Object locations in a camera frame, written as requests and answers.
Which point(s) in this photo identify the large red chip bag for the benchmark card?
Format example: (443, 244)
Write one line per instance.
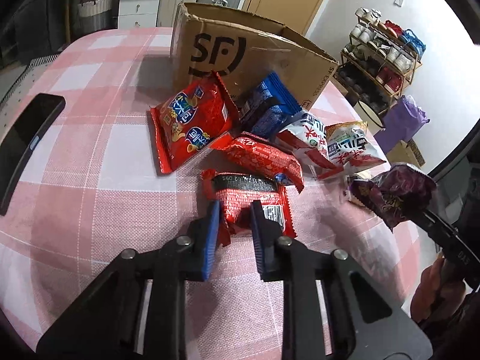
(190, 120)

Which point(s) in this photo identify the white noodle snack bag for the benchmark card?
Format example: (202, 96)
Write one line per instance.
(349, 148)
(305, 137)

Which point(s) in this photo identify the blue snack packet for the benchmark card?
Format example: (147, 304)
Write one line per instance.
(267, 107)

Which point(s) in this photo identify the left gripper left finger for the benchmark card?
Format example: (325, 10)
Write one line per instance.
(190, 257)

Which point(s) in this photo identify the white laundry basket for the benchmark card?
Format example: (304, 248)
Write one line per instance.
(95, 15)

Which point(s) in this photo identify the black smartphone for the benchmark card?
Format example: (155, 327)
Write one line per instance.
(22, 139)

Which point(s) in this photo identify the wooden shoe rack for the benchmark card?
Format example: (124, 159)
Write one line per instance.
(379, 61)

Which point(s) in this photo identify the person's right hand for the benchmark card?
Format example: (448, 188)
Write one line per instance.
(434, 300)

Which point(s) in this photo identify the purple white snack bag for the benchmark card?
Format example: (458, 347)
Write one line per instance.
(390, 194)

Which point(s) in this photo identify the brown SF cardboard box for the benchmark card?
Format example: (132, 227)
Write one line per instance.
(243, 48)

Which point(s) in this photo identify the purple gift bag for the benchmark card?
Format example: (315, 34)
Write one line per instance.
(401, 123)

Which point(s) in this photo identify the red snack packet middle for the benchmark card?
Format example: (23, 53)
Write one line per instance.
(261, 156)

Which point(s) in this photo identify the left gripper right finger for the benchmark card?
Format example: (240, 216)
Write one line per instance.
(279, 257)

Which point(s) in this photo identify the small red snack packet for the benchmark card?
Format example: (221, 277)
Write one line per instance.
(236, 192)

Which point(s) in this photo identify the small cardboard box on floor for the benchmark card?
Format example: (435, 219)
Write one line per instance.
(406, 152)

